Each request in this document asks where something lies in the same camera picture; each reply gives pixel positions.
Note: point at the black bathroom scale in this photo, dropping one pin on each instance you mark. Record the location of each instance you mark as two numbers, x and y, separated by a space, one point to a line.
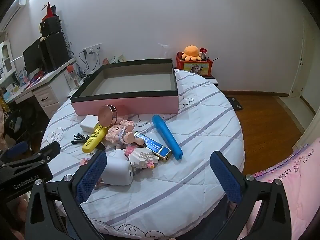
236 104

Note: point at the blue highlighter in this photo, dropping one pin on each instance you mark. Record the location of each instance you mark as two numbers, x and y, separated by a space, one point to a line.
167 136

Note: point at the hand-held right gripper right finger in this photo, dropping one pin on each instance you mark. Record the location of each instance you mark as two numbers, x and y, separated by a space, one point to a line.
226 177

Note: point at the pink doll figure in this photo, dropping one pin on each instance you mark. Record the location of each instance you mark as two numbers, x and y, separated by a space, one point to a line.
120 133

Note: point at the white rounded charger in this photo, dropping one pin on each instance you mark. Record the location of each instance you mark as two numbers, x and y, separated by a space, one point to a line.
117 170

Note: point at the green and white snack bag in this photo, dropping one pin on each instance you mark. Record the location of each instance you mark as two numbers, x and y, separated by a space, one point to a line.
114 59

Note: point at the pink printed blanket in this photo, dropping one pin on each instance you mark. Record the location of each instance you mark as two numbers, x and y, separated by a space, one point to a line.
287 180

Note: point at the black hair clip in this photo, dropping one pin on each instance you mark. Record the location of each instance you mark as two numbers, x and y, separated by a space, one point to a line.
80 138

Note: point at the water bottle with orange lid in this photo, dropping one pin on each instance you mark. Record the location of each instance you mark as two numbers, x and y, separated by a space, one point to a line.
72 77

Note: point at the blue and gold packet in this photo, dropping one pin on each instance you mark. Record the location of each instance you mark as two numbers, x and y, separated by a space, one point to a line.
153 146

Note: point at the white glass door cabinet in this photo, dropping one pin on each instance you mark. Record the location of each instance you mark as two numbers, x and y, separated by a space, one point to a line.
6 60

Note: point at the rose gold round jar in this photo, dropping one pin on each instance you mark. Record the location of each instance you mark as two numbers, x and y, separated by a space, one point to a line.
107 115

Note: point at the orange octopus plush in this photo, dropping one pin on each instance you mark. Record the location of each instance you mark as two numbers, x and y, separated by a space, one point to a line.
191 52

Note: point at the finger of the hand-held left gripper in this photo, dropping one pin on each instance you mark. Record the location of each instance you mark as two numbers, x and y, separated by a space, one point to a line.
47 152
17 148

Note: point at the yellow highlighter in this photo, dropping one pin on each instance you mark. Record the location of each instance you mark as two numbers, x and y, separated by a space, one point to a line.
93 137

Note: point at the white wall socket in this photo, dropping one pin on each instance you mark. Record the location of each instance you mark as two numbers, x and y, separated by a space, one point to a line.
92 48

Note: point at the black office chair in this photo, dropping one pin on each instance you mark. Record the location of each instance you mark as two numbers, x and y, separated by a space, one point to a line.
17 120

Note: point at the black computer tower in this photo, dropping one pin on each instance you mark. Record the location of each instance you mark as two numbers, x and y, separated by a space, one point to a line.
53 52

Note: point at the orange snack bag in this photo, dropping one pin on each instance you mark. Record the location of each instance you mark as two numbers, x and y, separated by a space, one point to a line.
106 60

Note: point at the red pointed object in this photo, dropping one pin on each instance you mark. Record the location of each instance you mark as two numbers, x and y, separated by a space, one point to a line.
50 10

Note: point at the white door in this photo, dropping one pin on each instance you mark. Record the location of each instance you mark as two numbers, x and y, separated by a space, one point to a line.
307 55

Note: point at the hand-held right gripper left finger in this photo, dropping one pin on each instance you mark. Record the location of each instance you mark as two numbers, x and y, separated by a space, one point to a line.
91 172

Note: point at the black computer monitor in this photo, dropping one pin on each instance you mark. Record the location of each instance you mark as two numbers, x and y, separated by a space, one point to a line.
32 58

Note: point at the pink box with black rim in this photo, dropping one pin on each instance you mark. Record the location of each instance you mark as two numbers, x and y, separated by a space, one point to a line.
125 97

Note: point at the white desk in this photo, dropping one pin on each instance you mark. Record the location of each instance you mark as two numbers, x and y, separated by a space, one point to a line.
37 85

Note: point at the white rectangular block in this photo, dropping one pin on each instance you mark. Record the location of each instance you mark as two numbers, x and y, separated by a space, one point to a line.
88 125

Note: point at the white air conditioner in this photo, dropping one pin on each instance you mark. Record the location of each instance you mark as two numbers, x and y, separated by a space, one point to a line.
12 10

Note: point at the red storage crate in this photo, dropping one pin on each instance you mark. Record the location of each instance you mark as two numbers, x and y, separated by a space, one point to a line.
197 66

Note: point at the white nightstand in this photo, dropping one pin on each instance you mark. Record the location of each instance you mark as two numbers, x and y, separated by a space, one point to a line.
75 92

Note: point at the dark headboard shelf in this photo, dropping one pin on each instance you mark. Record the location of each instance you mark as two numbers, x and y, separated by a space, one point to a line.
213 80

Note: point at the white building block figure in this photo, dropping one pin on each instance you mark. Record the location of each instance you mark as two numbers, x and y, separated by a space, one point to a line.
143 158

